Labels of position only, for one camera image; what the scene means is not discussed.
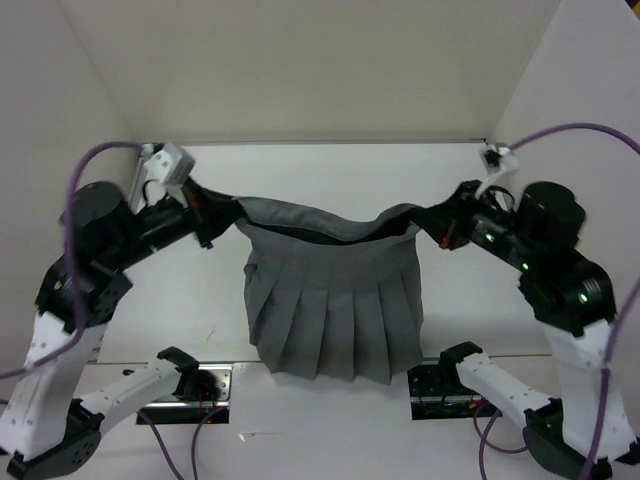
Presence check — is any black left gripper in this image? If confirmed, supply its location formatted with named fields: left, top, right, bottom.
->
left=115, top=171, right=254, bottom=265

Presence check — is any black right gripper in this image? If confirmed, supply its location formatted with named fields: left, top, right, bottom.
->
left=408, top=174, right=534, bottom=262

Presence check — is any grey pleated skirt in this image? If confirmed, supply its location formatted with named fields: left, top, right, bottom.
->
left=235, top=197, right=423, bottom=384

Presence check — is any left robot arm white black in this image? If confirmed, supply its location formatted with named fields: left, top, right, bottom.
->
left=1, top=181, right=244, bottom=479

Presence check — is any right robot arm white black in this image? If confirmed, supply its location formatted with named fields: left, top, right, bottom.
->
left=425, top=180, right=639, bottom=479

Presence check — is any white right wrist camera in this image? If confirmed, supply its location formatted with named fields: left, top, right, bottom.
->
left=480, top=143, right=520, bottom=174

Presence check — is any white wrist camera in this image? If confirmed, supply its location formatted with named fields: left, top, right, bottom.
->
left=144, top=143, right=195, bottom=188
left=480, top=143, right=520, bottom=174

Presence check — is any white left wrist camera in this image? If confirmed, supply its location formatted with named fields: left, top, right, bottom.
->
left=144, top=143, right=195, bottom=188

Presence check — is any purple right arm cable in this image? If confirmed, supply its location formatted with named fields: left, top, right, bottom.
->
left=472, top=122, right=640, bottom=480

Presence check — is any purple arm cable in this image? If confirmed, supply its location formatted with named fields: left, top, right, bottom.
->
left=0, top=140, right=211, bottom=480
left=472, top=122, right=640, bottom=480

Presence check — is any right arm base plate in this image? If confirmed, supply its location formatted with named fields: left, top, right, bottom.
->
left=407, top=362, right=485, bottom=421

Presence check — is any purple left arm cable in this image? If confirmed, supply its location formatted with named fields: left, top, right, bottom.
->
left=0, top=140, right=211, bottom=480

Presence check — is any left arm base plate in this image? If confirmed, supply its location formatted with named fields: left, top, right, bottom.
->
left=141, top=363, right=233, bottom=426

